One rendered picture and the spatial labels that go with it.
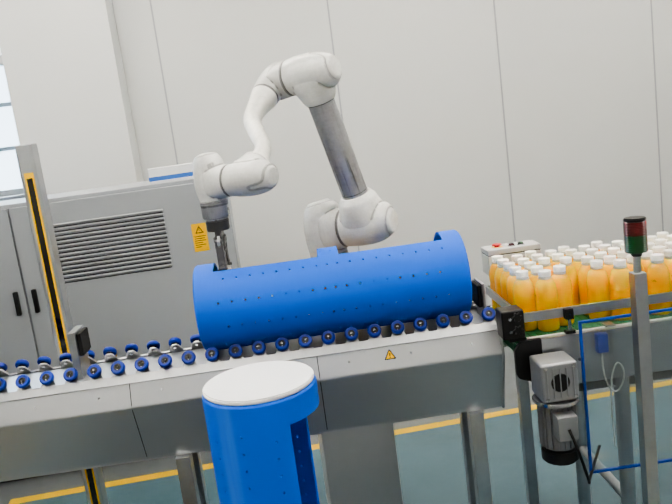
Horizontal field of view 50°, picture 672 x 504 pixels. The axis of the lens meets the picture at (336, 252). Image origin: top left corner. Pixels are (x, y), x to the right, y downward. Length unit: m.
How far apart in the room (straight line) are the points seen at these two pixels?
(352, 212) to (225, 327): 0.72
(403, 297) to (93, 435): 1.09
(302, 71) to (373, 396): 1.14
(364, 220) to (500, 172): 2.74
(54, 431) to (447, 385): 1.27
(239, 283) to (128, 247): 1.62
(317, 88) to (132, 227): 1.56
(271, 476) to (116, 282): 2.28
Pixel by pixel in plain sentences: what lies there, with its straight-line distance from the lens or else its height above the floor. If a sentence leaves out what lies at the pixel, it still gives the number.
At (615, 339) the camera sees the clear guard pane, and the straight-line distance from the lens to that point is 2.40.
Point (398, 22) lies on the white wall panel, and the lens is 5.22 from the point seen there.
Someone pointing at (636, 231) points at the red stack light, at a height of 1.22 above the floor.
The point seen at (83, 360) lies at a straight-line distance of 2.56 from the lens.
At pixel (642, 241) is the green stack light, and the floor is 1.19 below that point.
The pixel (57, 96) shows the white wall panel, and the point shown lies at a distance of 4.87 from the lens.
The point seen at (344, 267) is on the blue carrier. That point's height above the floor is 1.18.
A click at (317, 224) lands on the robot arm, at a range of 2.86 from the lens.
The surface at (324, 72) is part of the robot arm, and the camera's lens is 2.59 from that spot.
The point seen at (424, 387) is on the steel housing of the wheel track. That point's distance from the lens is 2.44.
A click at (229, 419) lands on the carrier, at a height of 0.99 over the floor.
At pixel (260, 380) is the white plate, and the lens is 1.83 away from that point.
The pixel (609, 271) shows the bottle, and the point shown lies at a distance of 2.52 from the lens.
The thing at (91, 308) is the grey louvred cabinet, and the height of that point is 0.86.
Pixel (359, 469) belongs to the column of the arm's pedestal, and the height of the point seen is 0.25.
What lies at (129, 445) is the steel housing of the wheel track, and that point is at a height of 0.69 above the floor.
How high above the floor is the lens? 1.63
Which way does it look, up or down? 10 degrees down
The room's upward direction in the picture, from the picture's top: 8 degrees counter-clockwise
